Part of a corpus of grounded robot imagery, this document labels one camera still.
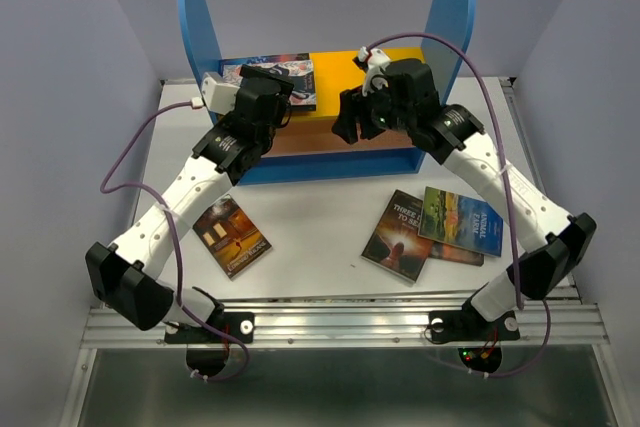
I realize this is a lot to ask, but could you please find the Animal Farm book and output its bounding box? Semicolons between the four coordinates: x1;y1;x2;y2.
418;187;503;257

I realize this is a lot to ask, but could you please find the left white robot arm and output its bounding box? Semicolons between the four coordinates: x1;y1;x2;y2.
85;65;294;341

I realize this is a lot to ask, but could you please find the Edward Tulane book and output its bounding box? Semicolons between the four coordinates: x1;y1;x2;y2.
193;194;272;279

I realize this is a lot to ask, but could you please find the Little Women book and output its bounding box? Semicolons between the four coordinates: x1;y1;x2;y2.
220;59;317;112

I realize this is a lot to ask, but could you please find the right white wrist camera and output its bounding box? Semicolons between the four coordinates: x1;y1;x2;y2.
353;46;391;97

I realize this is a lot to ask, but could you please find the Tale of Two Cities book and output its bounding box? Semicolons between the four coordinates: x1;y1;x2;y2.
429;242;484;266

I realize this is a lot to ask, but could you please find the Three Days to See book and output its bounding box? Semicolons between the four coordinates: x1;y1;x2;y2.
361;190;434;284

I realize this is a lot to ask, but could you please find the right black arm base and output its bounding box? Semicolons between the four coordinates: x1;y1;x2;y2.
423;309;520;376

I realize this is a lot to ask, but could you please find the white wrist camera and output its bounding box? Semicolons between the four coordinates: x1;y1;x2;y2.
353;46;391;97
190;72;239;115

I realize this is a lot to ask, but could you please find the aluminium mounting rail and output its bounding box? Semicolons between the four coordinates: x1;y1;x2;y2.
82;286;609;348

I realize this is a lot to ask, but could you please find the blue yellow wooden bookshelf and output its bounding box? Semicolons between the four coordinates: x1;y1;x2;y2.
177;0;476;185

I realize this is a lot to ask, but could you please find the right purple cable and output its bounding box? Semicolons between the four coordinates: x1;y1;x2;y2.
367;32;553;381

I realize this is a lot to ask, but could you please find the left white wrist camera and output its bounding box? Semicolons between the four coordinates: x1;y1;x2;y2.
190;72;239;115

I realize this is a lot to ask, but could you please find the Jane Eyre book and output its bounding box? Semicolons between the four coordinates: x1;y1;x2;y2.
219;53;310;73

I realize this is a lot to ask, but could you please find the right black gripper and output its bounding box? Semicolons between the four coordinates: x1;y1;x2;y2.
329;74;414;145

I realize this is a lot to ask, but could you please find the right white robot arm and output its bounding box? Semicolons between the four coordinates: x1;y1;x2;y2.
332;50;597;337

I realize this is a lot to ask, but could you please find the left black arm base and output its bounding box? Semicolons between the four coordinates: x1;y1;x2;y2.
163;311;255;383

